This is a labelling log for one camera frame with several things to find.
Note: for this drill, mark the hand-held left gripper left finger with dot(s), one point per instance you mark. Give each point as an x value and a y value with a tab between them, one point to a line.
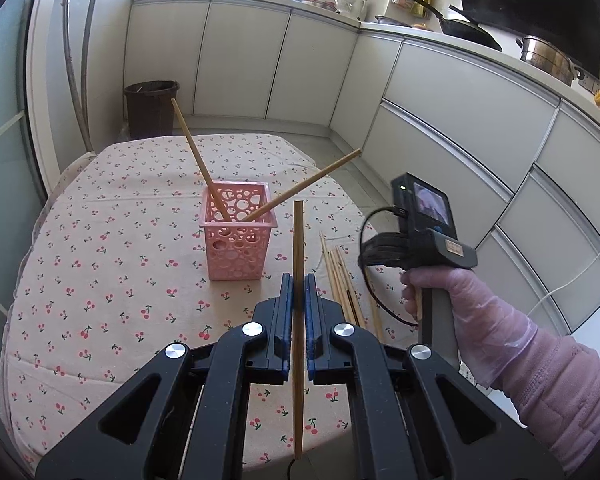
287	315

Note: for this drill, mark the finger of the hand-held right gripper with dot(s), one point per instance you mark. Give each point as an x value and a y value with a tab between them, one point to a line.
385	250

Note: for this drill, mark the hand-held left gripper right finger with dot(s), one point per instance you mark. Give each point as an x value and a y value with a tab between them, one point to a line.
311	315

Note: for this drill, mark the wooden chopstick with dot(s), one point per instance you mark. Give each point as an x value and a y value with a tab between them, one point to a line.
376	322
343	270
192	145
325	257
310	180
335	272
298	240

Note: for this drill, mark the pink perforated basket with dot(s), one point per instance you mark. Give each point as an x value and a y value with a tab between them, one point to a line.
230	260

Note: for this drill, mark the person's right forearm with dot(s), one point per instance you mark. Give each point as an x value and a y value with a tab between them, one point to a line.
565	385

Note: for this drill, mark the person's right hand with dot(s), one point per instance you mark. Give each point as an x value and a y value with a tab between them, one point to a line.
475	310

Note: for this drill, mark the cherry print tablecloth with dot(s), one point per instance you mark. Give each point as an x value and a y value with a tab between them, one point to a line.
105	260

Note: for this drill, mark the black wok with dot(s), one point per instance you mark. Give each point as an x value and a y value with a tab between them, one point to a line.
467	30

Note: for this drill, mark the steel pot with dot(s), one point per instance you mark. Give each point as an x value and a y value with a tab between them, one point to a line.
545	57

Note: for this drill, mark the white kitchen cabinets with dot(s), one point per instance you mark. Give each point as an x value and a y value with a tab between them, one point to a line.
240	60

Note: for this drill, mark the white kettle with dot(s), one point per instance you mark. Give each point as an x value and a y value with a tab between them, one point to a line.
359	9

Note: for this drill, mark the brown trash bin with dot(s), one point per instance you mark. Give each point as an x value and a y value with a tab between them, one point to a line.
147	115

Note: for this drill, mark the glass sliding door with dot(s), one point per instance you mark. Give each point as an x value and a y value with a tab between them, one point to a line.
5	160

